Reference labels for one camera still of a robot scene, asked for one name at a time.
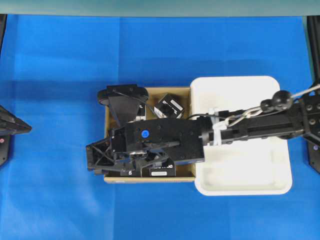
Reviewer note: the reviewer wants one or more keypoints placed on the black white Dynamixel box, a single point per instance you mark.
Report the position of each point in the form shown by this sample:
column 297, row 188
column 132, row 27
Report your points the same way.
column 169, row 107
column 141, row 114
column 166, row 170
column 130, row 173

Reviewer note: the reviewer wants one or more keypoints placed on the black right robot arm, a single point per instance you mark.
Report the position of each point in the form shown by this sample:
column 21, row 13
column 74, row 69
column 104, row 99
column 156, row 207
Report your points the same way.
column 284, row 116

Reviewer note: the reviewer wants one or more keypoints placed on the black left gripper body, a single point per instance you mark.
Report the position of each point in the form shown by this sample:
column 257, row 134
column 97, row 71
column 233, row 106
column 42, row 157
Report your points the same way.
column 7, row 119

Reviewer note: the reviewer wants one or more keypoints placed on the white plastic tray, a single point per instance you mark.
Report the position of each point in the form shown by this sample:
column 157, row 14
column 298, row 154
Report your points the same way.
column 253, row 167

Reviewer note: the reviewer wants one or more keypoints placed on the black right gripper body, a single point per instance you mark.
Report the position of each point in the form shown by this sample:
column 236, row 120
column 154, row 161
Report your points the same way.
column 179, row 139

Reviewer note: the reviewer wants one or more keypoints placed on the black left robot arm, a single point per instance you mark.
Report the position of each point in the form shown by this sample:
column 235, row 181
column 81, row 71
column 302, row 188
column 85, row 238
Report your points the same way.
column 4, row 148

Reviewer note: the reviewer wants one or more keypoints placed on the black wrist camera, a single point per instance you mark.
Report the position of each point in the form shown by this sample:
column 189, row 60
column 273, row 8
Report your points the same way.
column 123, row 101

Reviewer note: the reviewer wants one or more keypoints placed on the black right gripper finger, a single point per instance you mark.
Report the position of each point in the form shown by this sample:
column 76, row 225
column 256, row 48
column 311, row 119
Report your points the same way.
column 138, row 162
column 99, row 156

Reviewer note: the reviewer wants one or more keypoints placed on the blue table cloth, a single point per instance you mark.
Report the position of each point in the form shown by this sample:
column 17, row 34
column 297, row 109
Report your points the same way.
column 51, row 68

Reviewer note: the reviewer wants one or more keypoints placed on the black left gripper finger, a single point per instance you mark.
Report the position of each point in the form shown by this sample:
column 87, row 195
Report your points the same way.
column 9, row 132
column 20, row 124

